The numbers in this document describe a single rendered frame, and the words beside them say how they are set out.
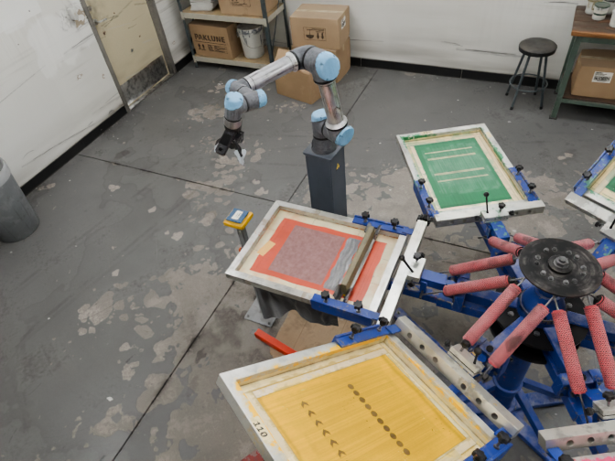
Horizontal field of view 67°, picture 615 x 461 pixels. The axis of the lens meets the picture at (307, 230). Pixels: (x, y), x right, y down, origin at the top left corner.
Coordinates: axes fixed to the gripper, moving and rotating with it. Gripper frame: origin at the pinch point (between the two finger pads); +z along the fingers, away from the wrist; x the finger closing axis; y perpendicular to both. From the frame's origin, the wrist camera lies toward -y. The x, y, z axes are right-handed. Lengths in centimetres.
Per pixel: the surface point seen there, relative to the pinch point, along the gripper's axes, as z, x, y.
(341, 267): 34, -69, -3
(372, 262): 31, -82, 5
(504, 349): -7, -139, -34
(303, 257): 41, -49, -4
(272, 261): 45, -35, -11
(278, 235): 47, -30, 6
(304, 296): 34, -60, -29
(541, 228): 97, -194, 159
